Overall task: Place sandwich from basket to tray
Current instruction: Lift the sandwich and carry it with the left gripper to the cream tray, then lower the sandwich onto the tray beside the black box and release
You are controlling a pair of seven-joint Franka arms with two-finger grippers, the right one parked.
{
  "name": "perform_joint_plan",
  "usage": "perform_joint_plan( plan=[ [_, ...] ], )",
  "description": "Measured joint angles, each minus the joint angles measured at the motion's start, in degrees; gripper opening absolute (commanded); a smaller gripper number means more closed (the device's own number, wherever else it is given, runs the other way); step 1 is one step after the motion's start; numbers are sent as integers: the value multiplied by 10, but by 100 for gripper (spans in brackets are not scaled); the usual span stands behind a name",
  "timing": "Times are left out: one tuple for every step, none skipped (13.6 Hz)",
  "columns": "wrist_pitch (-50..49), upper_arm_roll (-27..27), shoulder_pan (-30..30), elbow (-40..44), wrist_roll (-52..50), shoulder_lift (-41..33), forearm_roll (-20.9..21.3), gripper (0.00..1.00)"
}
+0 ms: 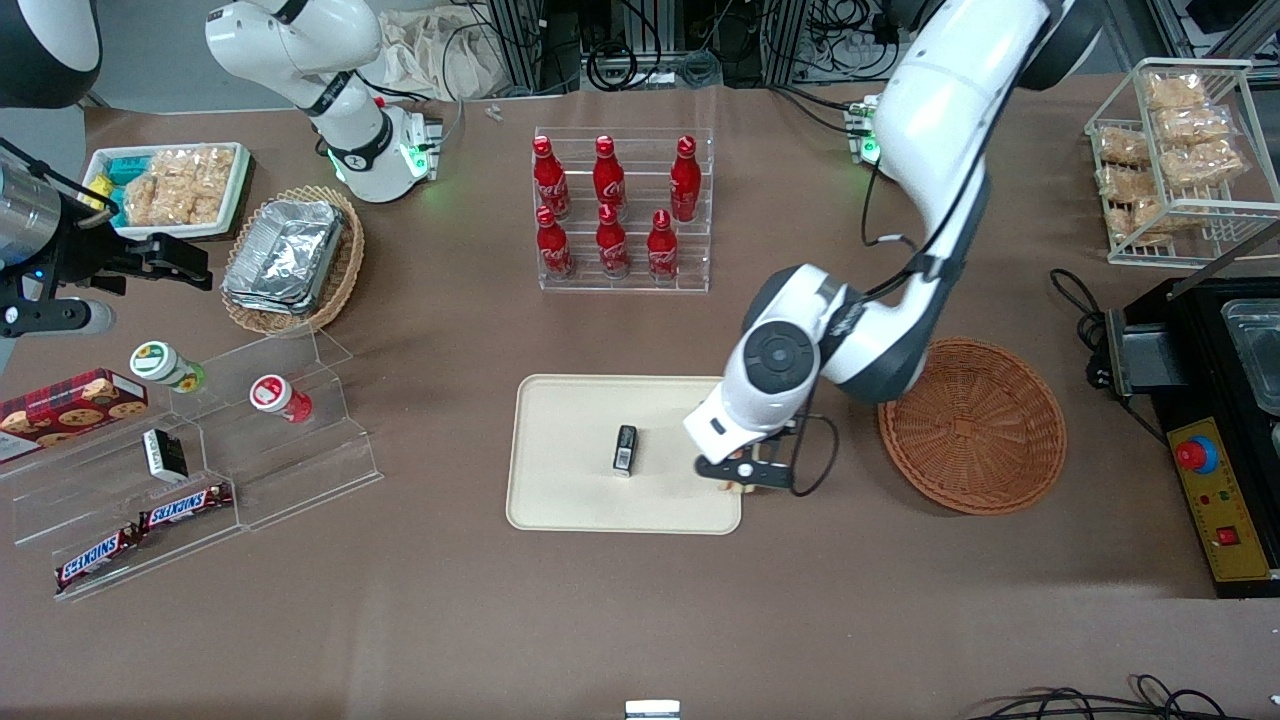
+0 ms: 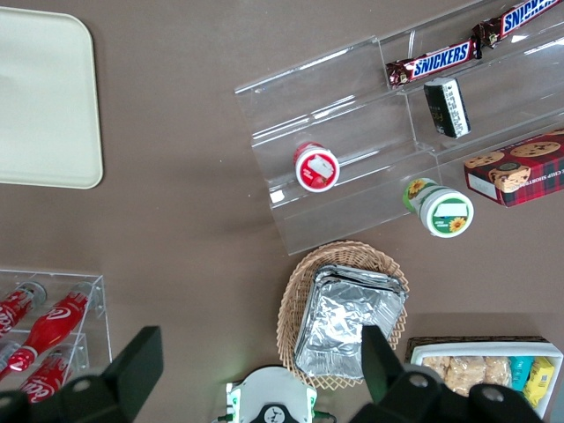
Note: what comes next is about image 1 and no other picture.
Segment red cola bottle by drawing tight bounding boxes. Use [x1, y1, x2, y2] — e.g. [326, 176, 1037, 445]
[535, 206, 576, 282]
[669, 135, 702, 224]
[646, 209, 680, 284]
[532, 135, 572, 220]
[593, 135, 628, 211]
[595, 203, 632, 280]

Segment bagged fried snack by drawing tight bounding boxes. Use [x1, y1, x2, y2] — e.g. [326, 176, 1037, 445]
[1145, 72, 1209, 112]
[1160, 139, 1247, 192]
[1096, 127, 1153, 167]
[1096, 164, 1161, 203]
[1155, 104, 1237, 147]
[1104, 198, 1177, 247]

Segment aluminium frame post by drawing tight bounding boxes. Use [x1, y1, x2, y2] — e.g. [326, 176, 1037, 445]
[766, 0, 813, 87]
[488, 0, 548, 93]

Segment stacked aluminium foil containers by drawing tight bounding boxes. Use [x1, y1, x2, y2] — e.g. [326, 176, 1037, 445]
[224, 199, 347, 317]

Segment small black white box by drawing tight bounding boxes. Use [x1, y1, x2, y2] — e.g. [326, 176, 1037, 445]
[142, 428, 190, 482]

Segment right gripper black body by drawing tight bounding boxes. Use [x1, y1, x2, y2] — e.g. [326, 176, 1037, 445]
[40, 226, 153, 301]

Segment black countertop fryer appliance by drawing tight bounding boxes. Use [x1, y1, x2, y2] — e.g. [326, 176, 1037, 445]
[1104, 218, 1280, 471]

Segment bagged puffed rice snack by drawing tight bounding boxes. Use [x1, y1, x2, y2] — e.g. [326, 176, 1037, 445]
[176, 146, 237, 225]
[122, 150, 183, 228]

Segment round brown wicker basket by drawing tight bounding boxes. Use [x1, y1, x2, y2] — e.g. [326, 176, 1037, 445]
[878, 337, 1068, 517]

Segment cream plastic serving tray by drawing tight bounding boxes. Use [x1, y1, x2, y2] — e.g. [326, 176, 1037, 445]
[506, 375, 744, 536]

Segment black appliance power cable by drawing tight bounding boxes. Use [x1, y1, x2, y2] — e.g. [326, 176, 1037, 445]
[1050, 267, 1169, 447]

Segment clear acrylic step display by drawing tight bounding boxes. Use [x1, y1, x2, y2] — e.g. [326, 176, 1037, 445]
[0, 325, 385, 602]

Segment oval light wicker basket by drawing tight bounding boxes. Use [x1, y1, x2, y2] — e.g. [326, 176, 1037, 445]
[221, 185, 366, 337]

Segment white wire rack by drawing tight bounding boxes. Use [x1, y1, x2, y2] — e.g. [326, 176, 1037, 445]
[1084, 57, 1280, 269]

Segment green sunflower lid cup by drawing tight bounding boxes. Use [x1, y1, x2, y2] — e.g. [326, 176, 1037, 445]
[129, 341, 207, 394]

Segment black floor cables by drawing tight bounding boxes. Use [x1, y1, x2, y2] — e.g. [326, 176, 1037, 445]
[962, 673, 1246, 720]

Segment yellow panel control box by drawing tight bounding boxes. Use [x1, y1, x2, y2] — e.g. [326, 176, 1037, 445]
[1164, 414, 1280, 600]

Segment clear acrylic bottle rack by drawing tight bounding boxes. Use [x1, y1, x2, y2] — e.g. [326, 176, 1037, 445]
[532, 126, 714, 294]

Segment coiled black cable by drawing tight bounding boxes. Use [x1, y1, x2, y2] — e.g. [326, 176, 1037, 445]
[584, 38, 643, 93]

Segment Snickers chocolate bar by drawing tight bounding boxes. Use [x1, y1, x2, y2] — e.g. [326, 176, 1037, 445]
[139, 484, 234, 532]
[54, 526, 147, 592]

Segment cream cloth bag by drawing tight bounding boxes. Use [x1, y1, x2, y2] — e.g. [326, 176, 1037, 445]
[375, 8, 523, 102]

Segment white rectangular snack tray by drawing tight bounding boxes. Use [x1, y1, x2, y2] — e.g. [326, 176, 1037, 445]
[80, 141, 253, 243]

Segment red lid cup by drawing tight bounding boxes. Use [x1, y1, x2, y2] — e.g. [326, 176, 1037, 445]
[249, 374, 314, 424]

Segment red cookie box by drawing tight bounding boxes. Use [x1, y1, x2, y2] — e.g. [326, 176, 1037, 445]
[0, 368, 150, 464]

